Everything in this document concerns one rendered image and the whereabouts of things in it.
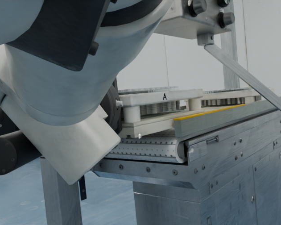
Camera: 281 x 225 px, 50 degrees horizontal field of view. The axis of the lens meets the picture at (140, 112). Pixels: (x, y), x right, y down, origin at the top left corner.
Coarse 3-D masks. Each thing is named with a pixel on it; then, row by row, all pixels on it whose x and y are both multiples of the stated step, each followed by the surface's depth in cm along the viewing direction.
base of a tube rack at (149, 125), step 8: (176, 112) 64; (184, 112) 61; (192, 112) 63; (200, 112) 66; (144, 120) 52; (152, 120) 52; (160, 120) 54; (168, 120) 56; (128, 128) 49; (136, 128) 49; (144, 128) 50; (152, 128) 52; (160, 128) 54; (168, 128) 56; (120, 136) 50; (136, 136) 48
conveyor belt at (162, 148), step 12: (276, 108) 110; (240, 120) 83; (168, 132) 67; (204, 132) 66; (120, 144) 65; (132, 144) 63; (144, 144) 61; (156, 144) 59; (168, 144) 57; (108, 156) 68; (120, 156) 66; (132, 156) 63; (144, 156) 61; (156, 156) 59; (168, 156) 57
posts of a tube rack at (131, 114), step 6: (192, 102) 65; (198, 102) 66; (126, 108) 49; (132, 108) 49; (138, 108) 50; (192, 108) 66; (198, 108) 66; (126, 114) 49; (132, 114) 49; (138, 114) 49; (126, 120) 49; (132, 120) 49; (138, 120) 49
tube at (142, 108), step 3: (138, 90) 56; (141, 90) 56; (141, 105) 56; (144, 105) 56; (141, 108) 56; (144, 108) 56; (141, 111) 56; (144, 111) 56; (141, 114) 56; (144, 114) 56; (141, 117) 56; (144, 117) 56
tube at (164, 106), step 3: (162, 87) 61; (162, 90) 61; (165, 102) 62; (162, 105) 62; (165, 105) 62; (162, 108) 62; (165, 108) 62; (162, 111) 62; (165, 111) 62; (162, 114) 62
